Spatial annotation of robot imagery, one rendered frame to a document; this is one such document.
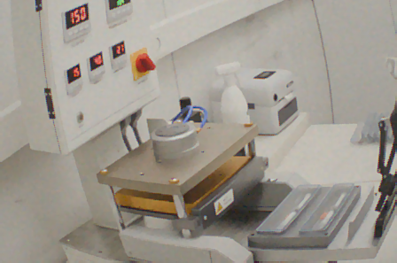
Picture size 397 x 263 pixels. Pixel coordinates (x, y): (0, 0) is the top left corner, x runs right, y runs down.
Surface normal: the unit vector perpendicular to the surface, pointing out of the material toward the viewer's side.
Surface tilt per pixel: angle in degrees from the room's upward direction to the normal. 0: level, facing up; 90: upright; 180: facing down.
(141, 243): 90
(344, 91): 90
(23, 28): 90
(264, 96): 86
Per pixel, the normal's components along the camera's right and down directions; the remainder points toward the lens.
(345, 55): -0.45, 0.33
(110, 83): 0.85, 0.01
